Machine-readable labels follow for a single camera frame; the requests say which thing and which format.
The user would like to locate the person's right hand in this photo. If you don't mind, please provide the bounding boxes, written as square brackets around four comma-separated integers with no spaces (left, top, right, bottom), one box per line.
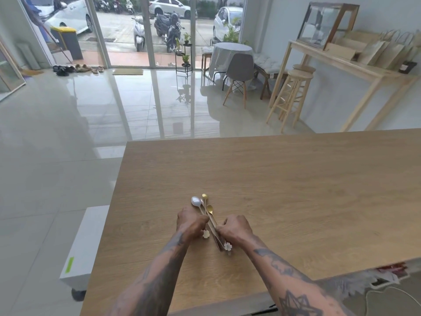
[215,214,254,249]

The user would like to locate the person's left hand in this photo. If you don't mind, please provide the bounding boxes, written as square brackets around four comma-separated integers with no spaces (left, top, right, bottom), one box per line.
[176,206,210,242]

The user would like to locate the gold spoon with long handle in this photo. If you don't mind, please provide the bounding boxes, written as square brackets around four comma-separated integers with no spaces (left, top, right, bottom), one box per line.
[201,193,224,252]

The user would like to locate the person's left forearm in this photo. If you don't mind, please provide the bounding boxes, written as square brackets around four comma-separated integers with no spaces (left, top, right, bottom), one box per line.
[107,232,195,316]

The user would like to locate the person's right forearm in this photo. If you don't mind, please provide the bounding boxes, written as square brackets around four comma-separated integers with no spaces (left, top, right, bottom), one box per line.
[243,237,356,316]

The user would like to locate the grey chair with wooden legs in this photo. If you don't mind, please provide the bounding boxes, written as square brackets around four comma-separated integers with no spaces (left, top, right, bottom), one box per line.
[222,53,256,110]

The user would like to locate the wooden bench with cushions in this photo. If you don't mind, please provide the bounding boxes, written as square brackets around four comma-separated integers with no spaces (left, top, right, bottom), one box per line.
[253,52,290,101]

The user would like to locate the small cushioned wooden stool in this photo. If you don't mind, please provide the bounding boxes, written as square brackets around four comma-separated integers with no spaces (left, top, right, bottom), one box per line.
[201,46,215,76]

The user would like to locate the round table with grey cloth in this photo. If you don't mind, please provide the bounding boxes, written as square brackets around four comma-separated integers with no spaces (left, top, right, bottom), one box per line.
[209,42,254,83]

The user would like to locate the black metal plant stand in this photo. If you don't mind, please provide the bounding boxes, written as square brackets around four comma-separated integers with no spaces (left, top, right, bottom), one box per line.
[175,43,193,78]

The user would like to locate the large leafy plant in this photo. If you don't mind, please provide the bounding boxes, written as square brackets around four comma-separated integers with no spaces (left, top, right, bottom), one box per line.
[223,18,243,43]

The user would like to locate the black motorcycle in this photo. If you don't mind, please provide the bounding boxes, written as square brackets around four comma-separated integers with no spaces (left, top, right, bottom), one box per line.
[153,12,183,54]

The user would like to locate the white scooter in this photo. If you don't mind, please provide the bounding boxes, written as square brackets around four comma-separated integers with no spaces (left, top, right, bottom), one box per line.
[132,17,146,52]

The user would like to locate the row of shoes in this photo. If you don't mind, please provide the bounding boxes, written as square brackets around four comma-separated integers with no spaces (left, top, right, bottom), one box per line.
[52,64,105,77]

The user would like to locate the light wooden console table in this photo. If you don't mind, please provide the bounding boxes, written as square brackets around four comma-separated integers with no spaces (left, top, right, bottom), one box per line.
[268,39,421,133]

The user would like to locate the white hatchback car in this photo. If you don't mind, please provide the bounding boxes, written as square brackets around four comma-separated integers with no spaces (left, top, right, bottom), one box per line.
[213,6,244,43]

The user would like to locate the light wooden box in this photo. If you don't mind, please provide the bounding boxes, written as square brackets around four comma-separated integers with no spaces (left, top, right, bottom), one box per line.
[324,42,357,61]

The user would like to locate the dark bin with yellow lid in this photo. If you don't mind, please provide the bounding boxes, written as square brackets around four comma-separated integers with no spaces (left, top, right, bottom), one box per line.
[50,26,84,61]

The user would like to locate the silver sedan car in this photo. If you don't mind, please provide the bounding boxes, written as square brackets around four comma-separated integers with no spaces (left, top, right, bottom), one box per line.
[148,0,197,19]

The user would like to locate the glass display case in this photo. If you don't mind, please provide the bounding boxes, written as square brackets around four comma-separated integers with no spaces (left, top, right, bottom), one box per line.
[296,1,360,50]

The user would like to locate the row of parked motorcycles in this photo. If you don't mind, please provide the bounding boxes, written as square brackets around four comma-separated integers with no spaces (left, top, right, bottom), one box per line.
[93,0,136,15]

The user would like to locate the white leaning panels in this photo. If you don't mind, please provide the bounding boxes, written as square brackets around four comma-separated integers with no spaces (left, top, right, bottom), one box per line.
[16,42,42,71]

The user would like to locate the row of kraft paper bags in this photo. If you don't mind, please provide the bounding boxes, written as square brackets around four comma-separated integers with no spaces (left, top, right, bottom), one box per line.
[357,29,421,71]

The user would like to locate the wooden glass-door cabinet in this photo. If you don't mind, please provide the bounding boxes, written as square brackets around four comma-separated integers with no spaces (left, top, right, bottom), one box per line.
[0,39,27,102]

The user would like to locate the white van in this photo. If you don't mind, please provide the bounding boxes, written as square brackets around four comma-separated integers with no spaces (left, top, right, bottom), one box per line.
[25,0,94,35]

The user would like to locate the sliding glass door frame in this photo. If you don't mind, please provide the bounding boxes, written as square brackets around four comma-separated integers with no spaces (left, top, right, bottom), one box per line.
[14,0,247,69]

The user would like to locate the blue mop with long handle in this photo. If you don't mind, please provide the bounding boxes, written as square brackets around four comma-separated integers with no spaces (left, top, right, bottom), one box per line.
[19,0,75,65]

